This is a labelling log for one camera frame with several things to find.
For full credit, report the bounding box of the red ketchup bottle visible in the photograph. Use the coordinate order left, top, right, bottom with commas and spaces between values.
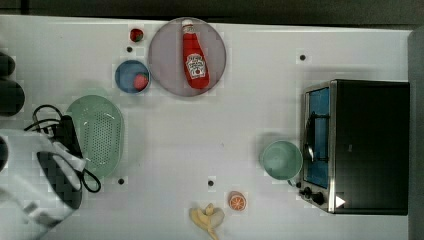
182, 19, 210, 89

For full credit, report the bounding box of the blue small bowl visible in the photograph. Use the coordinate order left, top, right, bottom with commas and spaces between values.
115, 60, 150, 94

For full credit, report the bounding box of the green mug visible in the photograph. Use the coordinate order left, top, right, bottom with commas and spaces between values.
259, 140, 303, 188

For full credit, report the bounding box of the purple round plate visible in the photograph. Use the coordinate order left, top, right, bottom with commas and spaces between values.
148, 17, 226, 97

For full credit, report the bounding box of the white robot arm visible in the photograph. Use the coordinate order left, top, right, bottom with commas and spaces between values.
1, 116, 86, 240

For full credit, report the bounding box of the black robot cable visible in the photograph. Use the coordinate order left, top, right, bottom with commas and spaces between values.
23, 104, 102, 194

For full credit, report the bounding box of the green oval strainer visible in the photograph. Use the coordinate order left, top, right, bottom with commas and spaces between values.
67, 95, 124, 178

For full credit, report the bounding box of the peeled banana toy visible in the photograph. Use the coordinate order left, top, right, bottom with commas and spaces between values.
189, 203, 225, 240

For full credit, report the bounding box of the black round object lower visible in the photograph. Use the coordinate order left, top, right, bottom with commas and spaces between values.
0, 79, 25, 117

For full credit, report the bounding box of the black toaster oven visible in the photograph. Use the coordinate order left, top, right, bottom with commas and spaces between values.
297, 79, 410, 215

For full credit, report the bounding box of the black round object upper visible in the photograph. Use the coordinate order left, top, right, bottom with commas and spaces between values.
0, 53, 16, 76

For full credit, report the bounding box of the orange slice toy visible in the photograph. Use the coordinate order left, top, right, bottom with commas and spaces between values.
228, 191, 247, 211

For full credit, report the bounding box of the red strawberry on table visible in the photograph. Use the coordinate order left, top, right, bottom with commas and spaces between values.
130, 29, 144, 42

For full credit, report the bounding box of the black round object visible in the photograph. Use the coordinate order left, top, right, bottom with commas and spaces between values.
0, 53, 16, 76
0, 79, 25, 117

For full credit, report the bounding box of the red strawberry in bowl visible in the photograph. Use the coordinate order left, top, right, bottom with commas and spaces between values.
133, 74, 149, 91

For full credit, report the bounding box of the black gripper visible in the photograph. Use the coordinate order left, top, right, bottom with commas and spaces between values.
54, 115, 83, 158

